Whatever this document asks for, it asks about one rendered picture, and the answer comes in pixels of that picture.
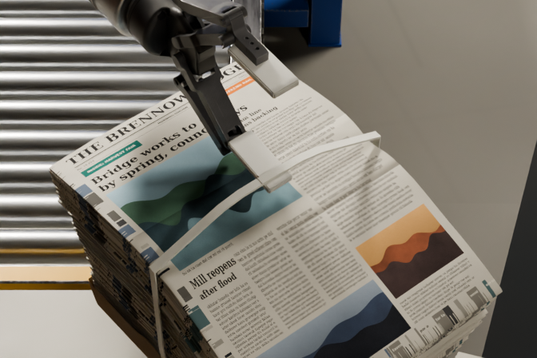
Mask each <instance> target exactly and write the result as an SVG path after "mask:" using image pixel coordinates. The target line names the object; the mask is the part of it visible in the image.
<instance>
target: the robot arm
mask: <svg viewBox="0 0 537 358"><path fill-rule="evenodd" d="M88 1H90V2H91V3H92V5H93V6H94V8H95V9H96V10H97V11H99V12H100V13H102V14H103V15H104V16H105V18H106V19H107V20H108V21H109V22H110V23H111V24H112V25H113V26H114V27H115V28H116V29H117V30H118V31H119V32H120V33H121V34H124V35H125V36H128V37H131V38H135V39H136V40H137V41H138V42H139V43H140V44H141V46H142V47H143V48H144V49H145V50H146V51H147V52H149V53H150V54H152V55H157V56H166V57H171V58H172V59H173V62H174V64H175V66H176V67H177V69H178V70H180V74H179V75H178V76H176V77H175V78H173V82H174V84H175V86H176V87H177V88H178V89H179V90H180V91H181V92H182V93H183V94H184V96H185V97H186V99H187V100H188V102H189V104H190V105H191V106H192V108H193V110H194V112H195V113H196V115H197V116H198V118H199V119H200V121H201V123H202V125H203V126H204V127H205V129H206V131H207V132H208V134H209V136H210V137H211V138H212V140H213V142H214V143H215V145H216V147H217V148H218V149H219V151H220V153H221V154H222V155H223V156H225V155H227V154H228V153H231V152H233V153H234V154H235V155H236V157H237V158H238V159H239V160H240V161H241V163H242V164H243V165H244V166H245V167H246V168H247V170H248V171H249V172H250V173H251V174H252V175H253V176H254V177H255V178H256V179H257V178H258V177H259V176H261V175H263V174H265V173H267V172H268V171H269V170H271V169H273V168H275V167H277V166H278V165H281V163H280V162H279V161H278V159H277V158H276V157H275V156H274V155H273V154H272V152H271V151H270V150H269V149H268V148H267V147H266V146H265V144H264V143H263V142H262V141H261V140H260V139H259V137H258V136H257V135H256V134H255V133H254V132H253V130H251V129H250V130H248V131H247V132H246V130H245V128H244V126H243V124H242V122H241V120H240V118H239V117H238V115H237V112H236V110H235V109H234V107H233V104H232V102H231V101H230V99H229V96H228V94H227V93H226V91H225V88H224V86H223V85H222V83H221V77H222V73H221V71H220V69H219V67H218V65H217V63H216V60H215V56H214V54H215V51H216V46H223V48H222V49H224V48H226V47H228V46H230V45H232V44H234V45H233V46H231V47H229V48H228V55H229V56H230V57H231V58H232V59H233V60H234V61H235V62H236V63H237V64H238V65H239V66H240V67H241V68H242V69H243V70H244V71H245V72H246V73H247V74H248V75H249V76H250V77H251V78H252V79H253V80H255V81H256V82H257V83H258V84H259V85H260V86H261V87H262V88H263V89H264V90H265V91H266V92H267V93H268V94H269V95H270V96H271V97H272V98H277V97H279V96H280V95H282V94H283V93H286V92H287V91H289V90H291V89H292V88H294V87H296V86H298V85H299V79H298V78H297V77H296V76H295V75H294V74H293V73H292V72H291V71H290V70H289V69H288V68H287V67H286V66H285V65H283V64H282V63H281V62H280V61H279V60H278V59H277V58H276V57H275V56H274V55H273V54H272V53H271V52H270V51H269V50H268V49H267V48H266V47H265V46H264V45H263V44H262V43H261V42H259V41H258V40H257V39H256V38H255V37H254V36H253V35H252V34H251V33H252V31H251V28H250V26H249V25H248V24H247V23H245V20H244V18H245V17H247V16H248V12H247V10H246V8H245V7H244V6H243V5H241V4H239V3H236V2H232V1H229V0H88ZM203 19H204V20H205V21H202V20H203ZM208 71H210V72H211V74H210V75H209V76H208V77H206V78H203V77H202V74H205V73H207V72H208ZM291 180H292V175H291V173H290V172H289V171H287V172H285V173H283V174H281V175H280V176H279V177H277V178H275V179H273V180H272V181H270V182H269V183H267V184H265V185H263V188H264V189H265V190H266V191H267V192H268V193H271V192H273V191H275V190H276V189H278V188H280V187H281V186H282V185H285V184H286V183H288V182H289V181H291Z"/></svg>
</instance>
